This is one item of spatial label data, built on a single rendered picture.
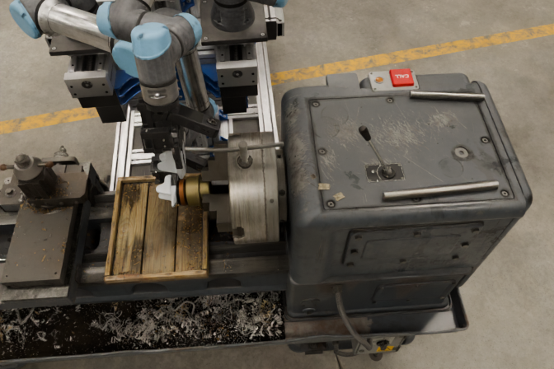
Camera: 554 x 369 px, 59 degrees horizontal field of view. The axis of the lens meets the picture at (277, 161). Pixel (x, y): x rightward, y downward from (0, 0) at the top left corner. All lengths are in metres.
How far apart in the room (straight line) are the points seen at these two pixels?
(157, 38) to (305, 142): 0.50
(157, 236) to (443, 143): 0.89
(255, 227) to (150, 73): 0.51
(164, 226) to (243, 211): 0.41
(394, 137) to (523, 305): 1.51
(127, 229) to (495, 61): 2.68
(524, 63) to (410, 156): 2.42
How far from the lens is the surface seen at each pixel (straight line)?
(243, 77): 1.70
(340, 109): 1.37
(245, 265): 1.54
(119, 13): 1.15
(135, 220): 1.64
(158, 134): 1.08
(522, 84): 3.51
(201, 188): 1.39
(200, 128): 1.08
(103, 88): 1.77
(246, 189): 1.26
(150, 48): 0.99
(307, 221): 1.18
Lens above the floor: 2.28
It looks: 55 degrees down
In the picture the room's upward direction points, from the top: straight up
